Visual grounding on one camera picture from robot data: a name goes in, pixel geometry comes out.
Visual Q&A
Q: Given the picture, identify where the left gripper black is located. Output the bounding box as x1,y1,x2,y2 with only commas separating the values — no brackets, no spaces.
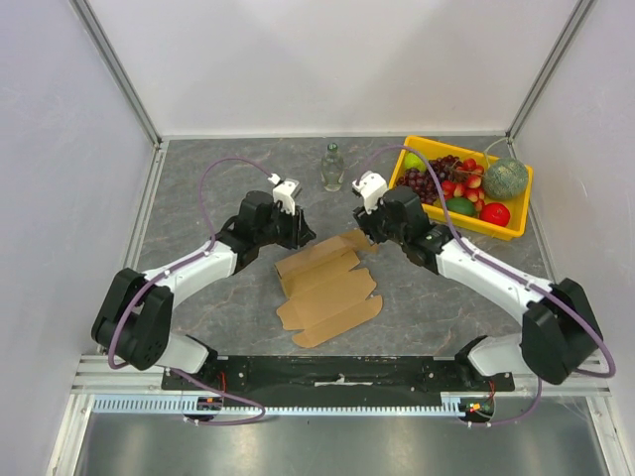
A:
256,201,317,251

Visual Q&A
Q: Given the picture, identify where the brown cardboard box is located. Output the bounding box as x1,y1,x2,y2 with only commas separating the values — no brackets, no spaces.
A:
275,229,383,349

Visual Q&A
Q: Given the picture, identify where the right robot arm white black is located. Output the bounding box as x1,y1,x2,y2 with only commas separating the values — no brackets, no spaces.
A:
352,182,601,391

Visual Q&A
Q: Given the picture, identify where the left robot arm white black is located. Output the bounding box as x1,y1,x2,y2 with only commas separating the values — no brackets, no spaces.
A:
91,191,316,390

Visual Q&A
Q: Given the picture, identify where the purple grape bunch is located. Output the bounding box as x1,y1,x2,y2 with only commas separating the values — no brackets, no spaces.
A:
396,156,462,205

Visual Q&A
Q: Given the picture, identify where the green apple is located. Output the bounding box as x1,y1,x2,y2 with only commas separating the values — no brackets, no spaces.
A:
404,152,427,173

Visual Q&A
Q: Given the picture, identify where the clear glass bottle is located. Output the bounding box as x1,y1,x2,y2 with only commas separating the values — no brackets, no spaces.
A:
320,143,344,191

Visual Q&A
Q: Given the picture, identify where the red apple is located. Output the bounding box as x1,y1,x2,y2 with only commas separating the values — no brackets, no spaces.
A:
479,202,511,227

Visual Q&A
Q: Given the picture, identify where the netted green melon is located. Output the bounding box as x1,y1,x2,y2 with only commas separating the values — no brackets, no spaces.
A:
483,158,529,201

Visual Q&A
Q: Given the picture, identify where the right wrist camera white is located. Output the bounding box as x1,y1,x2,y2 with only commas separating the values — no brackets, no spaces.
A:
352,171,388,214

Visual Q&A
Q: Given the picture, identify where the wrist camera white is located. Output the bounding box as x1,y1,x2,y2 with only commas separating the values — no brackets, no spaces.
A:
352,171,388,214
268,174,301,215

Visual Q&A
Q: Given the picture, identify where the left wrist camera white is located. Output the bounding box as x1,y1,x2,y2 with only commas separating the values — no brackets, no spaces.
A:
268,174,301,215

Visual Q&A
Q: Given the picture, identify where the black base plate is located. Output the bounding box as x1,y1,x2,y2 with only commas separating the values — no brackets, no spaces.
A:
161,354,517,409

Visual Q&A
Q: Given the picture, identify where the white slotted cable duct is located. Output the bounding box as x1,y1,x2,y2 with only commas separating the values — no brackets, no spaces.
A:
92,394,473,417

